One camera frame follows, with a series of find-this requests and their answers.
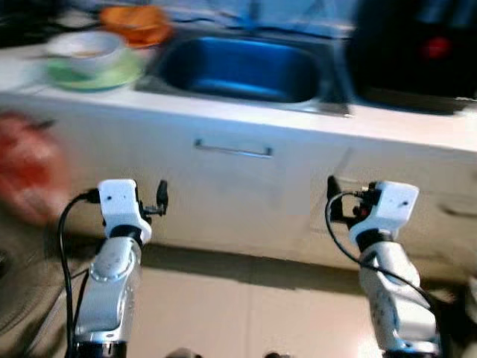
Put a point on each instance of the white kitchen cabinet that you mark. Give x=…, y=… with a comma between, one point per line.
x=223, y=194

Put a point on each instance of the orange bowl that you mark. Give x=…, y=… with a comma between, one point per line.
x=138, y=26

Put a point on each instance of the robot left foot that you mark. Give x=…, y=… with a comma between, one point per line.
x=182, y=353

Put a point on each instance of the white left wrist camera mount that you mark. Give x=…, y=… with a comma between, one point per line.
x=119, y=205

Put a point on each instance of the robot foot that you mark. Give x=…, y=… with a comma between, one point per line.
x=276, y=355
x=182, y=353

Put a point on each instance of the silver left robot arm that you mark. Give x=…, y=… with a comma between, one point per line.
x=112, y=291

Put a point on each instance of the red plastic bag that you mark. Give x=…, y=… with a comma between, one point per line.
x=30, y=168

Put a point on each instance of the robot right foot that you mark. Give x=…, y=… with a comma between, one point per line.
x=276, y=355

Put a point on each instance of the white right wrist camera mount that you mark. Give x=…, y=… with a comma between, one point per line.
x=391, y=205

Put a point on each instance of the white bowl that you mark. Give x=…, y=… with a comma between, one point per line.
x=86, y=48

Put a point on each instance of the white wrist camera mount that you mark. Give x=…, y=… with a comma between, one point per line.
x=119, y=205
x=391, y=205

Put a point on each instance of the green plate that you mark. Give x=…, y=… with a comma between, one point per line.
x=112, y=77

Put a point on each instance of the stainless steel sink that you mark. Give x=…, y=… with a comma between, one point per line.
x=238, y=71

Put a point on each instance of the black floor fan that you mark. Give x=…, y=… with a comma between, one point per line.
x=19, y=298

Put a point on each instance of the black cooktop with red dot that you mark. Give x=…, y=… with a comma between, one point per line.
x=402, y=74

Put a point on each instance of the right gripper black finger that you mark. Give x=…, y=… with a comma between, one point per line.
x=333, y=195

